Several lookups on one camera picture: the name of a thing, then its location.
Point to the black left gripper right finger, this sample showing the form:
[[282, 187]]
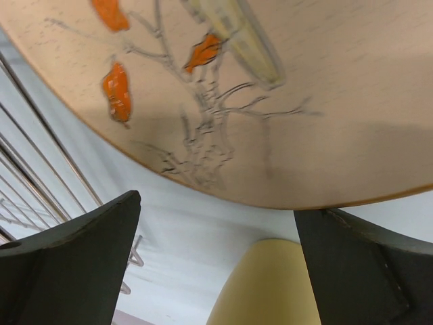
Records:
[[362, 273]]

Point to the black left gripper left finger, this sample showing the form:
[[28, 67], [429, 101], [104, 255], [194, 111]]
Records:
[[71, 273]]

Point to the metal wire dish rack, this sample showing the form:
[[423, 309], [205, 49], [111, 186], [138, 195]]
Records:
[[37, 157]]

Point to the beige bird pattern plate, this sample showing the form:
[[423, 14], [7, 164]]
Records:
[[277, 104]]

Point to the yellow mug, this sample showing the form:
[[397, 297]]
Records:
[[269, 286]]

